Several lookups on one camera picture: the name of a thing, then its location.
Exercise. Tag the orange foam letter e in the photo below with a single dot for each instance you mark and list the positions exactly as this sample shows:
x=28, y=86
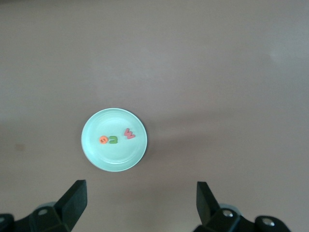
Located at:
x=103, y=139

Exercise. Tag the green foam letter u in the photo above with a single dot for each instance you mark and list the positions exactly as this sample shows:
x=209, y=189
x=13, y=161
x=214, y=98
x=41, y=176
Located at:
x=116, y=140

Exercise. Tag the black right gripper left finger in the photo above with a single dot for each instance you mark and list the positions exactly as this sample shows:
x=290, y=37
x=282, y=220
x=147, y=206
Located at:
x=72, y=205

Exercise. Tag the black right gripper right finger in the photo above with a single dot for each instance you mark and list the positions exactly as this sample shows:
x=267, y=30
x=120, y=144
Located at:
x=207, y=207

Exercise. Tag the brown tape patch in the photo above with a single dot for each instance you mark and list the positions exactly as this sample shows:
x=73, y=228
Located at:
x=19, y=146

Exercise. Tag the pink foam letter w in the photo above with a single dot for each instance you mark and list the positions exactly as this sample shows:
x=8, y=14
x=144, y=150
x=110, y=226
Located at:
x=130, y=137

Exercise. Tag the green plate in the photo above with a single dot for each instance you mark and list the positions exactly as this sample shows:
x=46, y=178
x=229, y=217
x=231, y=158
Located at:
x=113, y=157

